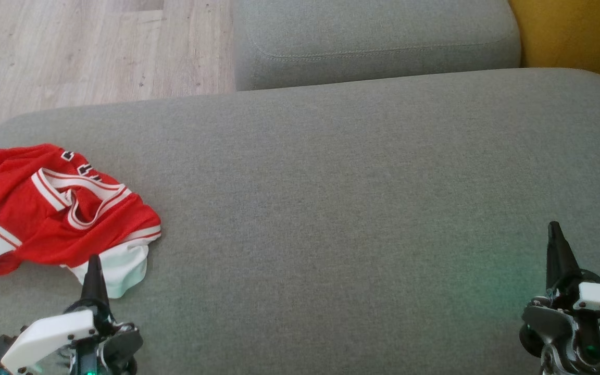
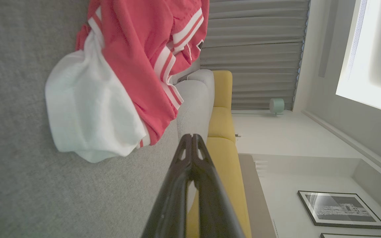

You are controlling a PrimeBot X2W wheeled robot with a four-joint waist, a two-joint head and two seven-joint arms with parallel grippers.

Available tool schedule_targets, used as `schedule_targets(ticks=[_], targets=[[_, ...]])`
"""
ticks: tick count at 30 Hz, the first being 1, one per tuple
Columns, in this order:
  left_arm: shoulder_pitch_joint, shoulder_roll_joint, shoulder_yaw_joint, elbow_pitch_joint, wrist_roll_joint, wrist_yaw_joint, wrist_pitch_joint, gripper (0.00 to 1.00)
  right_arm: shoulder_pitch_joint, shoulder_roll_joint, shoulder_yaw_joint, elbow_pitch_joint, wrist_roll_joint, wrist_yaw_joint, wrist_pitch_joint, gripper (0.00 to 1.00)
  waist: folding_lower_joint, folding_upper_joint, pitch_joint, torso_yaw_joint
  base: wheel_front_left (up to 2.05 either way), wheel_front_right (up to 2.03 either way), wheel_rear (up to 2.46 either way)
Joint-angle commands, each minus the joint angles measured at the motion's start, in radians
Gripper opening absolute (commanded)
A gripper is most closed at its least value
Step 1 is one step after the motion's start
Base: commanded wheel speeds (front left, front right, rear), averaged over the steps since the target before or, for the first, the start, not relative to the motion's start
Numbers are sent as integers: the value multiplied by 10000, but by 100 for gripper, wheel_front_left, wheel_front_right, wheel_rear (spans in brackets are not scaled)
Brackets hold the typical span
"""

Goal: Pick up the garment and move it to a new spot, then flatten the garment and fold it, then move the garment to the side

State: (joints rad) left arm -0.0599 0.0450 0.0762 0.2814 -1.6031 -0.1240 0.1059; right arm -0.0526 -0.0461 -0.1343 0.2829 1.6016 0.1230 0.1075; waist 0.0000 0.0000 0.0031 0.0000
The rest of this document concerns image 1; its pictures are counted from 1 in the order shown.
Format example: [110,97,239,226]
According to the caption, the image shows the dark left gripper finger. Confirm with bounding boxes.
[79,255,113,334]

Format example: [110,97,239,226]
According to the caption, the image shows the wide yellow sofa back cushion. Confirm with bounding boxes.
[508,0,600,97]

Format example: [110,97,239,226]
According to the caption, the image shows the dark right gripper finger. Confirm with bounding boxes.
[546,221,583,295]

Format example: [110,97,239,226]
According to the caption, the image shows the large grey sofa seat cushion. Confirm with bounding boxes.
[0,68,600,375]

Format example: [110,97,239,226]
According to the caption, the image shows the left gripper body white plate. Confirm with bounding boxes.
[0,302,144,375]

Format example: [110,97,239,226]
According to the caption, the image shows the red jersey with white sleeves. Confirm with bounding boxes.
[0,166,162,299]

